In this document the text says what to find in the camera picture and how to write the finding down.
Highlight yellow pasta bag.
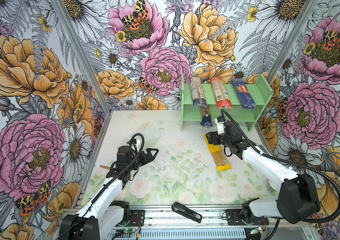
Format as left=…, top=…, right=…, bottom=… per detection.
left=205, top=135, right=232, bottom=172

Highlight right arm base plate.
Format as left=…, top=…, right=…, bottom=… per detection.
left=222, top=209, right=270, bottom=226

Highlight blue Barilla spaghetti bag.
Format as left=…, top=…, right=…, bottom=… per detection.
left=231, top=78, right=256, bottom=110

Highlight blue and clear spaghetti bag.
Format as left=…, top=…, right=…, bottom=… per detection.
left=200, top=106, right=213, bottom=128

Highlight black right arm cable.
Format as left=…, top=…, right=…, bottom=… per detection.
left=220, top=108, right=340, bottom=240

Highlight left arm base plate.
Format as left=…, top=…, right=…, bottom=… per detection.
left=117, top=210, right=146, bottom=227

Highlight small white lidded jar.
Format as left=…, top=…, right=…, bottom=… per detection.
left=267, top=180, right=277, bottom=193

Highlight red spaghetti bag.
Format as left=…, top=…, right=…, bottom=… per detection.
left=210, top=78, right=233, bottom=109

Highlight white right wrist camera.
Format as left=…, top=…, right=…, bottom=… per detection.
left=215, top=116, right=226, bottom=135

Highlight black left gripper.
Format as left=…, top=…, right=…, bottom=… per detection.
left=128, top=148, right=159, bottom=171

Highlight aluminium frame rail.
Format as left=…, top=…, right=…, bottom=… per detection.
left=104, top=205, right=318, bottom=240

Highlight clear spaghetti bag dark ends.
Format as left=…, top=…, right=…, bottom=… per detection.
left=190, top=77, right=208, bottom=108

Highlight green wooden shelf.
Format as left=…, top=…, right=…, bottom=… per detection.
left=181, top=75, right=274, bottom=131

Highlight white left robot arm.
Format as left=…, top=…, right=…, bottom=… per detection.
left=56, top=146, right=159, bottom=240

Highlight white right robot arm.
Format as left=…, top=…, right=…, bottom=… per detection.
left=206, top=121, right=321, bottom=224

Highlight black handheld device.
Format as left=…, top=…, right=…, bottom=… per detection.
left=172, top=202, right=203, bottom=224

